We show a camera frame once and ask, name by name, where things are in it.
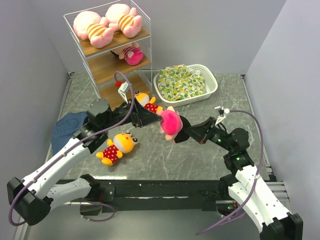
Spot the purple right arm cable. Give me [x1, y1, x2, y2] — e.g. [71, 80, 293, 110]
[194, 109, 264, 236]

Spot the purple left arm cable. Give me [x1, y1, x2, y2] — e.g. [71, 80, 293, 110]
[9, 71, 135, 227]

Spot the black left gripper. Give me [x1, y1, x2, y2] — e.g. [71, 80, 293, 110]
[101, 97, 163, 131]

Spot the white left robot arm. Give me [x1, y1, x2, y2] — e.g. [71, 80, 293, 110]
[7, 98, 162, 226]

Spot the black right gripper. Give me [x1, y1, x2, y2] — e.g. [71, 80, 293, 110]
[182, 116, 234, 152]

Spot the white wire wooden shelf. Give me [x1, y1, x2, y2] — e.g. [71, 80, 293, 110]
[63, 0, 153, 108]

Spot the lemon print cloth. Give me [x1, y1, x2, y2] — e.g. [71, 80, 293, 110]
[157, 64, 206, 102]

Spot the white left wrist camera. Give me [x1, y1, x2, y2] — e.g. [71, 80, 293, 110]
[115, 80, 130, 101]

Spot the blue checked cloth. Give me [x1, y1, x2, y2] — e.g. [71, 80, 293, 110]
[51, 111, 87, 155]

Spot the black-haired doll pink striped dress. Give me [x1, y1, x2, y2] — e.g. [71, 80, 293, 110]
[111, 42, 144, 66]

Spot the yellow plush red dotted dress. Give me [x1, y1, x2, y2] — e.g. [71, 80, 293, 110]
[96, 132, 139, 166]

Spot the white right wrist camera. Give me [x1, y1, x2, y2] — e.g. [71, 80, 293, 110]
[214, 106, 230, 126]

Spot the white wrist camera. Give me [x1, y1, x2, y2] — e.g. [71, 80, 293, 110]
[115, 80, 130, 101]
[214, 106, 230, 126]

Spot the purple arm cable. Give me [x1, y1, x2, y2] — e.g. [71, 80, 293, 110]
[194, 109, 264, 236]
[9, 71, 135, 227]

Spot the purple cable loop under rail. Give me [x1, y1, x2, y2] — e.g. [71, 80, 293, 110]
[79, 201, 118, 223]

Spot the pink plush pig striped shirt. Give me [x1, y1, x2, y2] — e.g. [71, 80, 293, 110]
[73, 10, 114, 49]

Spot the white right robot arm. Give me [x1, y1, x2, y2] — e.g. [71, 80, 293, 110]
[174, 116, 304, 240]

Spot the white plastic basket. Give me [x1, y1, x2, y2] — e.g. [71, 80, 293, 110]
[153, 64, 218, 107]

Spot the yellow plush near shelf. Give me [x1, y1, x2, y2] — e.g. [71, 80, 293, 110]
[134, 91, 163, 114]

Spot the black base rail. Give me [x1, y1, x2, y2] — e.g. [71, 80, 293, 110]
[84, 180, 238, 214]

